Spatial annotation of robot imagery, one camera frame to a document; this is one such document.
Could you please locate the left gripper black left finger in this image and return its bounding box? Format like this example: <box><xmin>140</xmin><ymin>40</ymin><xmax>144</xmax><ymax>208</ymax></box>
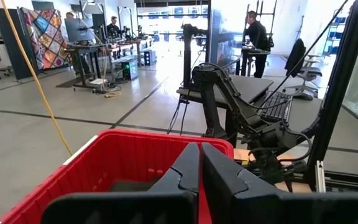
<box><xmin>40</xmin><ymin>142</ymin><xmax>200</xmax><ymax>224</ymax></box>

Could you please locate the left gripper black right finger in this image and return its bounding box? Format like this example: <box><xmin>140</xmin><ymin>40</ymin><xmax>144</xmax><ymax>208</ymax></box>
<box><xmin>201</xmin><ymin>142</ymin><xmax>358</xmax><ymax>224</ymax></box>

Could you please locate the red plastic bin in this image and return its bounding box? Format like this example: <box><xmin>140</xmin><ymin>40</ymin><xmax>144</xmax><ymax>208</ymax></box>
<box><xmin>0</xmin><ymin>129</ymin><xmax>234</xmax><ymax>224</ymax></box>

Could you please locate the black keyboard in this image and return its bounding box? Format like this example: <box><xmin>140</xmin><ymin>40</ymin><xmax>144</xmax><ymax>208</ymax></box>
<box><xmin>259</xmin><ymin>91</ymin><xmax>294</xmax><ymax>123</ymax></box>

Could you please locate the dark grey standing desk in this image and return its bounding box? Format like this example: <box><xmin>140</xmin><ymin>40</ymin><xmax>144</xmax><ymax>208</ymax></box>
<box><xmin>176</xmin><ymin>75</ymin><xmax>323</xmax><ymax>147</ymax></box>

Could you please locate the white power strip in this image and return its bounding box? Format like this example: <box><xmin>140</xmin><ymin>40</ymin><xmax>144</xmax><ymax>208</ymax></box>
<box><xmin>89</xmin><ymin>77</ymin><xmax>109</xmax><ymax>86</ymax></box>

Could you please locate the black computer tower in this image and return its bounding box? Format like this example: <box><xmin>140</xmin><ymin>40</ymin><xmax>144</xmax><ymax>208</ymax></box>
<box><xmin>121</xmin><ymin>58</ymin><xmax>139</xmax><ymax>82</ymax></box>

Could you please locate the grey office chair with jacket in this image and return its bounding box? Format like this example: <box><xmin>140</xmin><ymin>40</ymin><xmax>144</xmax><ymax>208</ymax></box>
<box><xmin>283</xmin><ymin>37</ymin><xmax>323</xmax><ymax>101</ymax></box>

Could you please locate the black monitor desk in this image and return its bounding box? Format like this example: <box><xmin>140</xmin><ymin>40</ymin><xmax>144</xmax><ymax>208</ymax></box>
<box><xmin>56</xmin><ymin>42</ymin><xmax>105</xmax><ymax>93</ymax></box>

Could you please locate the cluttered lab workbench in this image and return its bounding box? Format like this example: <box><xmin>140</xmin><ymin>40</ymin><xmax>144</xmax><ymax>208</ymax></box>
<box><xmin>104</xmin><ymin>36</ymin><xmax>154</xmax><ymax>85</ymax></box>

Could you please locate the black stand pole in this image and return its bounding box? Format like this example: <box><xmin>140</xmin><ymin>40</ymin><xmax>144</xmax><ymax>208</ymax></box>
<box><xmin>180</xmin><ymin>23</ymin><xmax>209</xmax><ymax>91</ymax></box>

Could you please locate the colourful patchwork quilt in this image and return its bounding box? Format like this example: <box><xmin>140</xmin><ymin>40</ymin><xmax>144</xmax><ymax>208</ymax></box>
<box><xmin>20</xmin><ymin>7</ymin><xmax>71</xmax><ymax>70</ymax></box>

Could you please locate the black computer monitor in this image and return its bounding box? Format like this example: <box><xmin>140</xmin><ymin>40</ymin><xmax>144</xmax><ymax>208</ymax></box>
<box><xmin>63</xmin><ymin>17</ymin><xmax>95</xmax><ymax>44</ymax></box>

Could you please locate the dark blue partition panel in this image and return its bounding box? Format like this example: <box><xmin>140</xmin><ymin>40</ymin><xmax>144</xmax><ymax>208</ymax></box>
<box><xmin>0</xmin><ymin>6</ymin><xmax>40</xmax><ymax>81</ymax></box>

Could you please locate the silver metal bracket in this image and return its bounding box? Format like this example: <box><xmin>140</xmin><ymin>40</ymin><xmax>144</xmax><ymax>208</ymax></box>
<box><xmin>314</xmin><ymin>160</ymin><xmax>326</xmax><ymax>193</ymax></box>

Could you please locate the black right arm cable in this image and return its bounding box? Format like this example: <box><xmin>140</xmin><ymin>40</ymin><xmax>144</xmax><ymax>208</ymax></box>
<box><xmin>247</xmin><ymin>129</ymin><xmax>313</xmax><ymax>163</ymax></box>

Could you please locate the black aluminium table frame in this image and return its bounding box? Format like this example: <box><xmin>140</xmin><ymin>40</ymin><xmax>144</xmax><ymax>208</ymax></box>
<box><xmin>290</xmin><ymin>0</ymin><xmax>358</xmax><ymax>192</ymax></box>

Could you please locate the yellow cable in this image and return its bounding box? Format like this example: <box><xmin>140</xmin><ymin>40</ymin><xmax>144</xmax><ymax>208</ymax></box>
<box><xmin>0</xmin><ymin>0</ymin><xmax>73</xmax><ymax>156</ymax></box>

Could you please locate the long thin black cable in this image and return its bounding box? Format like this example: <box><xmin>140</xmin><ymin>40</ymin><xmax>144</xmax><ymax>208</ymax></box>
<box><xmin>259</xmin><ymin>0</ymin><xmax>351</xmax><ymax>108</ymax></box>

